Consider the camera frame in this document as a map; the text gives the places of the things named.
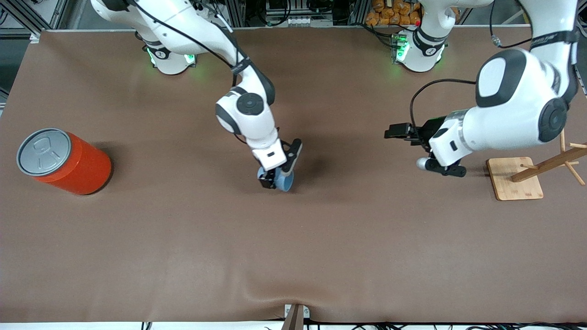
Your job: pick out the orange can-shaped container, grey lid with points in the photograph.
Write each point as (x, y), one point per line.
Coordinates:
(78, 167)

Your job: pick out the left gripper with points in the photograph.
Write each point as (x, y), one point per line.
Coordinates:
(429, 129)

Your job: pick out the wooden cup rack stand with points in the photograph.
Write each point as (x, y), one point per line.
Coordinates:
(516, 181)

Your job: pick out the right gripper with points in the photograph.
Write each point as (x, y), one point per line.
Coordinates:
(267, 180)

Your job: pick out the white power strip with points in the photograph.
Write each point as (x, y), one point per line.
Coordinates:
(302, 21)

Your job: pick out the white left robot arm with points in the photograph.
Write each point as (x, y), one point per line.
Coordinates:
(509, 105)

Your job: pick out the power strip with black plugs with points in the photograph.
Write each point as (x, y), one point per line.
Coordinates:
(206, 7)

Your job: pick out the orange snack packages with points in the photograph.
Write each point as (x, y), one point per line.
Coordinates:
(394, 13)

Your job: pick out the brown table mat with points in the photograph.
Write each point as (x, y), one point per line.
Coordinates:
(293, 238)

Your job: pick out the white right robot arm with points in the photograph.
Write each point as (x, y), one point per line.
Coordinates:
(250, 121)

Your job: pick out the light blue plastic cup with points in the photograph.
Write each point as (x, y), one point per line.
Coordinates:
(285, 182)

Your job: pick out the metal bracket with brown bar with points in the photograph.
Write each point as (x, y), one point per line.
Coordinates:
(295, 316)

